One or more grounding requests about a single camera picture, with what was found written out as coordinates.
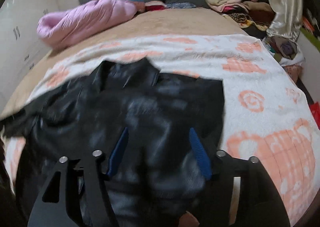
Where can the red and teal pillows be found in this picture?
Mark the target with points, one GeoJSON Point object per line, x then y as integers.
{"type": "Point", "coordinates": [143, 6]}

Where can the red plastic bag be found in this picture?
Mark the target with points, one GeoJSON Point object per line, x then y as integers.
{"type": "Point", "coordinates": [315, 110]}

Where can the blue patterned cloth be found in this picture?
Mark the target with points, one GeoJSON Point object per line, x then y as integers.
{"type": "Point", "coordinates": [180, 5]}

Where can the cream satin curtain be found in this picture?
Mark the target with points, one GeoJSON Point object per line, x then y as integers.
{"type": "Point", "coordinates": [287, 20]}

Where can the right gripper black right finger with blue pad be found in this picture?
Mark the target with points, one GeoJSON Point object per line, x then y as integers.
{"type": "Point", "coordinates": [237, 192]}

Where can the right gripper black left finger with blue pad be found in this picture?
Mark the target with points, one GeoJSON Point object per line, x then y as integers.
{"type": "Point", "coordinates": [76, 185]}

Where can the beige bed sheet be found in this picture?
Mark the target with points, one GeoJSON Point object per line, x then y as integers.
{"type": "Point", "coordinates": [198, 21]}

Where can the person's right thumb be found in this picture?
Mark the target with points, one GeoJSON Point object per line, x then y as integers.
{"type": "Point", "coordinates": [188, 220]}

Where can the black leather jacket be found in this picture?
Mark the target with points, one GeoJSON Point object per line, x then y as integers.
{"type": "Point", "coordinates": [158, 179]}

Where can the white wardrobe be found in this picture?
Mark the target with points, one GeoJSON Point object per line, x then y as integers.
{"type": "Point", "coordinates": [21, 48]}

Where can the pink puffy quilt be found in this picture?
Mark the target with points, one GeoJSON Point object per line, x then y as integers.
{"type": "Point", "coordinates": [60, 30]}

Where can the white peach patterned blanket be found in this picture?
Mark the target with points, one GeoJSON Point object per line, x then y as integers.
{"type": "Point", "coordinates": [267, 115]}

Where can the pile of folded clothes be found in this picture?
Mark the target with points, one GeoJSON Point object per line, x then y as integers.
{"type": "Point", "coordinates": [252, 16]}

